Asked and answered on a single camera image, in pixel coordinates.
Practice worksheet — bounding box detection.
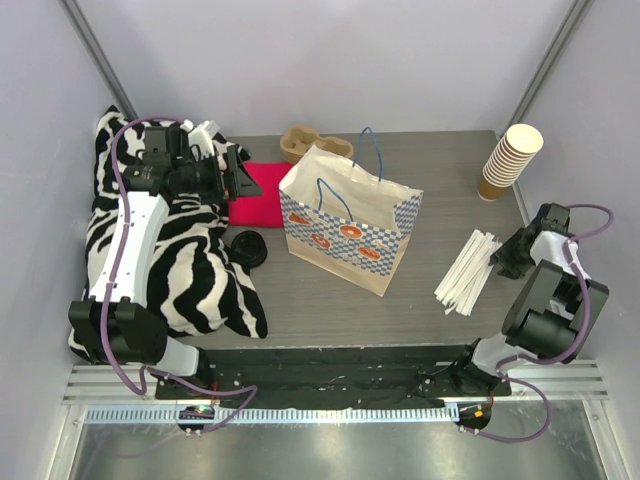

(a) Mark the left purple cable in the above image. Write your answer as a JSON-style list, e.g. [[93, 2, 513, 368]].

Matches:
[[99, 115, 259, 435]]

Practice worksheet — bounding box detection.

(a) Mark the stack of paper cups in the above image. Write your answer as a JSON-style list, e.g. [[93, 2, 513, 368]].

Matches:
[[478, 124, 544, 201]]

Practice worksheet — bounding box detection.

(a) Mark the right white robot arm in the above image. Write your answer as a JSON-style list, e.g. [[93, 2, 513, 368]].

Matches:
[[451, 203, 614, 395]]

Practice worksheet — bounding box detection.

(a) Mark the stack of black lids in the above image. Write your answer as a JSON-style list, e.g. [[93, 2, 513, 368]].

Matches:
[[230, 230, 268, 269]]

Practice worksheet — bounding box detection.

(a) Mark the white slotted cable duct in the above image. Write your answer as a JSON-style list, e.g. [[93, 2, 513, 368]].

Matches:
[[84, 404, 459, 425]]

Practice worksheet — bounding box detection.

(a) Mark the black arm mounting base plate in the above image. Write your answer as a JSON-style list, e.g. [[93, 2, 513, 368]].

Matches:
[[207, 345, 511, 410]]

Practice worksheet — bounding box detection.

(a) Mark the checkered paper takeout bag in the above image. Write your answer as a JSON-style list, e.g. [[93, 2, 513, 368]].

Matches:
[[279, 145, 424, 297]]

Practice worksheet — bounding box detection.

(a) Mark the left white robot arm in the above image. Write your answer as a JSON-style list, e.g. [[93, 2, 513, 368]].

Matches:
[[68, 117, 267, 399]]

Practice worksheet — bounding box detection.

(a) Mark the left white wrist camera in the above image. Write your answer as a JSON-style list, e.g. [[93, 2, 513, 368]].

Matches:
[[180, 120, 220, 158]]

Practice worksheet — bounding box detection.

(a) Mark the pink folded cloth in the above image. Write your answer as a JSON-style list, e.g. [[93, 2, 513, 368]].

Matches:
[[227, 160, 294, 230]]

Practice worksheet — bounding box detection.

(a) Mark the cardboard cup carrier tray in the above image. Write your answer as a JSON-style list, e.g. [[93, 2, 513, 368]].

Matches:
[[279, 125, 354, 165]]

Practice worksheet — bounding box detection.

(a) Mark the white straws pile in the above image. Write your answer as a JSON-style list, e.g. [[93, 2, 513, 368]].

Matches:
[[434, 230, 502, 316]]

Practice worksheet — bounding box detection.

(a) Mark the zebra print pillow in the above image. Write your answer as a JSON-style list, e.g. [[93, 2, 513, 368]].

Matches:
[[85, 106, 268, 339]]

